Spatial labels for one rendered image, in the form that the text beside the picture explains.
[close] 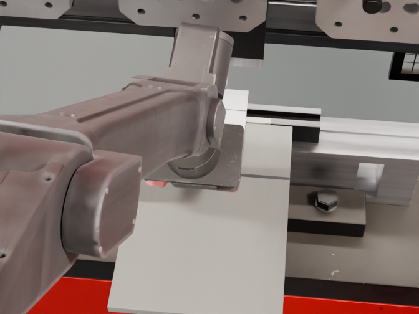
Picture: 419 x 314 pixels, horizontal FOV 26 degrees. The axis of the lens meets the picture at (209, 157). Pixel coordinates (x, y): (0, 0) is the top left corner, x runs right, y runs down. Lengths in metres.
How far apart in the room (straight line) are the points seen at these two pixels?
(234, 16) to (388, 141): 0.30
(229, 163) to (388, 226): 0.31
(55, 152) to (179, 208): 0.62
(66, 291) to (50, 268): 0.82
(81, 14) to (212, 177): 0.49
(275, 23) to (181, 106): 0.64
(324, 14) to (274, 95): 1.57
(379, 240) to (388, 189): 0.06
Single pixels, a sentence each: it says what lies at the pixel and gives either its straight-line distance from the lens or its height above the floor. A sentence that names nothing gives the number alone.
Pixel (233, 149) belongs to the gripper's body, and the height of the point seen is 1.10.
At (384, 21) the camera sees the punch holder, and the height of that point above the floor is 1.20.
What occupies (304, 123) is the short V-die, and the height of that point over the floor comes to 1.00.
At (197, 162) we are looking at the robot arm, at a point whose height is 1.15.
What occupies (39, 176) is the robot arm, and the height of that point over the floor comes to 1.53.
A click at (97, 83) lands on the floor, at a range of 2.52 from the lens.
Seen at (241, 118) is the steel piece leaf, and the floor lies 1.00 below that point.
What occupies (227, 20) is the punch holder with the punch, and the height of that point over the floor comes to 1.19.
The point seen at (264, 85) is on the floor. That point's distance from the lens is 2.50.
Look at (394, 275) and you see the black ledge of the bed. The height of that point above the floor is 0.88.
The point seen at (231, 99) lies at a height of 1.00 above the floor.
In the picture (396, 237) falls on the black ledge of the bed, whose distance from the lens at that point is 1.16.
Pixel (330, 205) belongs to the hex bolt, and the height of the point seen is 0.92.
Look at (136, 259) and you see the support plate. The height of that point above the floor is 1.00.
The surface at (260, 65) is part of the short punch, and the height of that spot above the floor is 1.08.
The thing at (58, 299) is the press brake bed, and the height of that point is 0.77.
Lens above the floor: 1.82
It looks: 51 degrees down
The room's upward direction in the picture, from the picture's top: straight up
